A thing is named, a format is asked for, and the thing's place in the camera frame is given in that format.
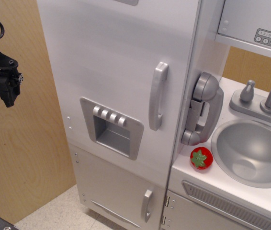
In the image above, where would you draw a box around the red toy strawberry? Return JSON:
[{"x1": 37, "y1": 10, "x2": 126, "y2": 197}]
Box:
[{"x1": 190, "y1": 147, "x2": 214, "y2": 170}]

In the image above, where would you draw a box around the white toy microwave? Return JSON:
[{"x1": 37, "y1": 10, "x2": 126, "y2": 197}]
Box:
[{"x1": 215, "y1": 0, "x2": 271, "y2": 58}]

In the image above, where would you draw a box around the grey toy telephone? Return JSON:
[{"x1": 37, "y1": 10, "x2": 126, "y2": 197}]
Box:
[{"x1": 181, "y1": 72, "x2": 224, "y2": 146}]

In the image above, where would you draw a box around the grey ice dispenser panel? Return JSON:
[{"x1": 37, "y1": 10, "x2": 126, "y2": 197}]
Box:
[{"x1": 80, "y1": 97, "x2": 144, "y2": 161}]

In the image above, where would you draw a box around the grey fridge door handle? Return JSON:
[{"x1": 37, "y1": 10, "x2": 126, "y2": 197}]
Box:
[{"x1": 148, "y1": 62, "x2": 169, "y2": 131}]

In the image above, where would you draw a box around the grey round toy sink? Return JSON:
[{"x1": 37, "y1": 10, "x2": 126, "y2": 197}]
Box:
[{"x1": 211, "y1": 120, "x2": 271, "y2": 188}]

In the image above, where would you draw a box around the white fridge door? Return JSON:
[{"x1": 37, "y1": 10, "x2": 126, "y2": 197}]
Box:
[{"x1": 37, "y1": 0, "x2": 201, "y2": 187}]

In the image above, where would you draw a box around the white oven door with vent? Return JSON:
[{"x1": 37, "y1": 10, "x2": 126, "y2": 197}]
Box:
[{"x1": 161, "y1": 180, "x2": 271, "y2": 230}]

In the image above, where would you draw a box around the grey lower door handle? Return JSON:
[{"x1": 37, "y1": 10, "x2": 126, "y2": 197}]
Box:
[{"x1": 141, "y1": 189, "x2": 153, "y2": 223}]

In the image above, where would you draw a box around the white lower freezer door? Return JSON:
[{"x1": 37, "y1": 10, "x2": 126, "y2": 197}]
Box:
[{"x1": 69, "y1": 145, "x2": 165, "y2": 230}]

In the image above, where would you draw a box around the white toy kitchen cabinet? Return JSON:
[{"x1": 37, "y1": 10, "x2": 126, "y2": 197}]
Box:
[{"x1": 159, "y1": 0, "x2": 271, "y2": 230}]

